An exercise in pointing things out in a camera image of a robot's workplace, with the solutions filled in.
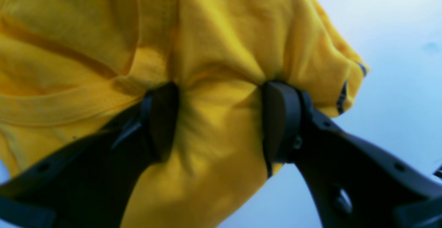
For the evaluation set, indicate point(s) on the orange yellow t-shirt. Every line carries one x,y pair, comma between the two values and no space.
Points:
69,66

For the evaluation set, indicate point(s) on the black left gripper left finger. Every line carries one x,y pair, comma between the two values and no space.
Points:
87,184

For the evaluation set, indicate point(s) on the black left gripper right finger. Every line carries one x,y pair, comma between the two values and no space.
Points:
354,184

